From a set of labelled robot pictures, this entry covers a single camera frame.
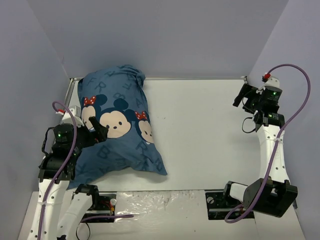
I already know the thin black cable loop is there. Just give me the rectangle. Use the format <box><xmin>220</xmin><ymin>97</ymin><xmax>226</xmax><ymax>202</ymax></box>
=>
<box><xmin>75</xmin><ymin>221</ymin><xmax>91</xmax><ymax>240</ymax></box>

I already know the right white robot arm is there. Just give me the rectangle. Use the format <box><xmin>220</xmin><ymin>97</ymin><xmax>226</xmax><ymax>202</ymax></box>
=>
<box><xmin>221</xmin><ymin>83</ymin><xmax>298</xmax><ymax>218</ymax></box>

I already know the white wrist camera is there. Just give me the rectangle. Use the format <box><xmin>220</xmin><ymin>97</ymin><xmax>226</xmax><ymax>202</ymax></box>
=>
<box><xmin>257</xmin><ymin>72</ymin><xmax>280</xmax><ymax>91</ymax></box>
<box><xmin>56</xmin><ymin>105</ymin><xmax>84</xmax><ymax>127</ymax></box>

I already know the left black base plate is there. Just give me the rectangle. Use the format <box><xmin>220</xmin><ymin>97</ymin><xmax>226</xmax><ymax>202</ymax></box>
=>
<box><xmin>82</xmin><ymin>192</ymin><xmax>117</xmax><ymax>223</ymax></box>

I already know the blue cartoon print pillowcase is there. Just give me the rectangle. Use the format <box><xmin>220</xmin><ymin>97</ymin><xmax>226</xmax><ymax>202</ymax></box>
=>
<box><xmin>68</xmin><ymin>64</ymin><xmax>168</xmax><ymax>189</ymax></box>

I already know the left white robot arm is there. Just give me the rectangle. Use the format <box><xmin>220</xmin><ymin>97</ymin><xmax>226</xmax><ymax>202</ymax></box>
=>
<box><xmin>27</xmin><ymin>116</ymin><xmax>108</xmax><ymax>240</ymax></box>

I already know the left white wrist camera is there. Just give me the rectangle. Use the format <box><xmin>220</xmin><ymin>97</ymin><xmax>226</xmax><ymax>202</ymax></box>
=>
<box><xmin>56</xmin><ymin>105</ymin><xmax>84</xmax><ymax>127</ymax></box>

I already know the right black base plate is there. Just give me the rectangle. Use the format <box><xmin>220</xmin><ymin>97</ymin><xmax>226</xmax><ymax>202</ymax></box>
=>
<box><xmin>205</xmin><ymin>189</ymin><xmax>241</xmax><ymax>221</ymax></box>

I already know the aluminium table edge rail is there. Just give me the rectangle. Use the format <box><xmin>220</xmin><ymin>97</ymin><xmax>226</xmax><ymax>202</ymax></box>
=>
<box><xmin>64</xmin><ymin>78</ymin><xmax>75</xmax><ymax>107</ymax></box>

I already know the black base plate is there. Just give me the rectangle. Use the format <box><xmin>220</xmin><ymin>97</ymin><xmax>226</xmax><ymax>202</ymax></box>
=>
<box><xmin>205</xmin><ymin>189</ymin><xmax>241</xmax><ymax>221</ymax></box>
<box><xmin>82</xmin><ymin>192</ymin><xmax>117</xmax><ymax>223</ymax></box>

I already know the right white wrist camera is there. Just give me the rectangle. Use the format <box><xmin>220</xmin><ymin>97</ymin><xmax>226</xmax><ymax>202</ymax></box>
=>
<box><xmin>257</xmin><ymin>72</ymin><xmax>280</xmax><ymax>91</ymax></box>

